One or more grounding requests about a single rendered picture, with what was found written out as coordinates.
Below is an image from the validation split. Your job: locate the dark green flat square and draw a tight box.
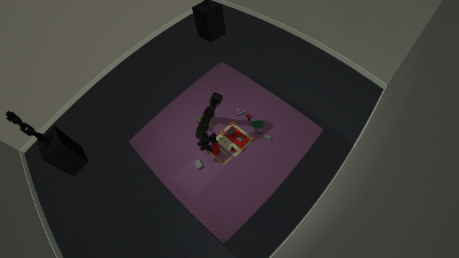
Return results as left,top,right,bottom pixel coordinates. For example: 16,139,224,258
252,120,263,128

